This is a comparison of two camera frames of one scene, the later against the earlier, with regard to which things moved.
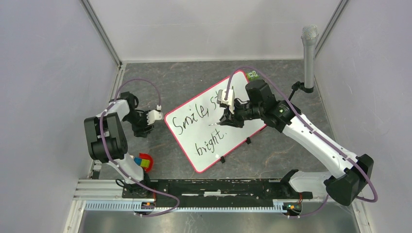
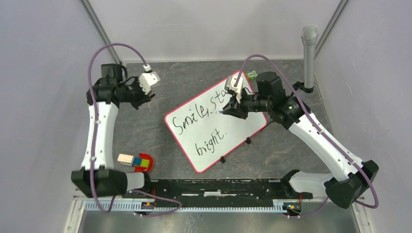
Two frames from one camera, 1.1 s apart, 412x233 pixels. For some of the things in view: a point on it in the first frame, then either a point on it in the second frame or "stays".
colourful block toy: [143, 162] stays
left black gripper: [140, 131] -> [144, 97]
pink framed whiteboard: [204, 144] stays
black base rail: [211, 190] stays
